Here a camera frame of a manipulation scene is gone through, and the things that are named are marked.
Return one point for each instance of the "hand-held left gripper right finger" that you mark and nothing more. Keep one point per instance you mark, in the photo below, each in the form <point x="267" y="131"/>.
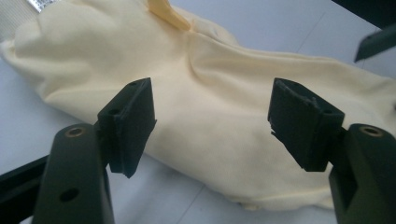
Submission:
<point x="300" y="124"/>

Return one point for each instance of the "cream baby garment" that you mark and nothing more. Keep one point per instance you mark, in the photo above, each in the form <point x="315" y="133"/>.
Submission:
<point x="218" y="102"/>

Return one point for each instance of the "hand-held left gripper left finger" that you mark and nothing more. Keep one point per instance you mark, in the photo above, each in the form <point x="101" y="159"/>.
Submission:
<point x="130" y="124"/>

